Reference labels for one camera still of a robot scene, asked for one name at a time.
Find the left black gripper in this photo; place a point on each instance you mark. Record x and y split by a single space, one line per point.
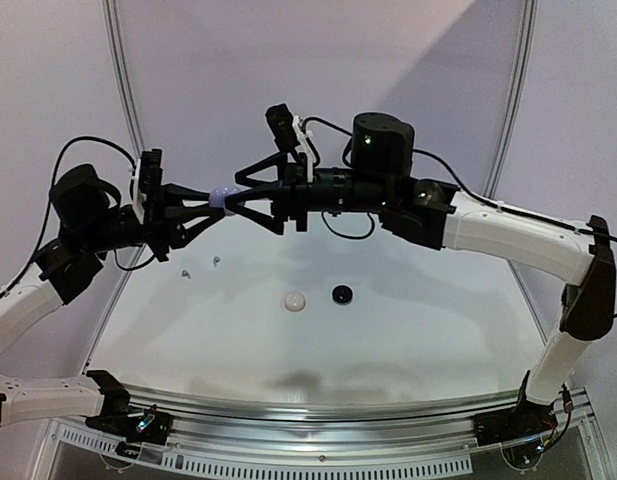
164 214

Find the pink earbud charging case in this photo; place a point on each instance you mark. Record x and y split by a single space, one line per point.
294 301

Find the left aluminium frame post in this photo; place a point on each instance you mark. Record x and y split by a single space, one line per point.
112 20

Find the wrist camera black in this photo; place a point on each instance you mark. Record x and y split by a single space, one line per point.
149 172
280 122

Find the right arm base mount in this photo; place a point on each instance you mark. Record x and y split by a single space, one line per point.
524 419

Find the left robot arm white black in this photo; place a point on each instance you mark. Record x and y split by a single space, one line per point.
93 222

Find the right aluminium frame post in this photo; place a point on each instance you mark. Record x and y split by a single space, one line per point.
514 95

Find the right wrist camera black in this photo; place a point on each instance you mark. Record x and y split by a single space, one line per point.
280 122

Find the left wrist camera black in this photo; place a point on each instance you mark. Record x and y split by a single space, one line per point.
149 172

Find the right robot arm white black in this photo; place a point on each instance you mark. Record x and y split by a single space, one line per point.
376 179

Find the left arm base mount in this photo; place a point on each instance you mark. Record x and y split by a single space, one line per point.
134 425

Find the aluminium frame post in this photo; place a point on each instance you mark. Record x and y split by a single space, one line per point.
112 20
514 95

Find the purple earbud charging case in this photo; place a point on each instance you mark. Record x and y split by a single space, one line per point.
217 198

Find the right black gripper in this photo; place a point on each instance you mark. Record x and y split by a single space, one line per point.
286 190

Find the aluminium front rail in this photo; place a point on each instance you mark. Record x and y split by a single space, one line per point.
228 439

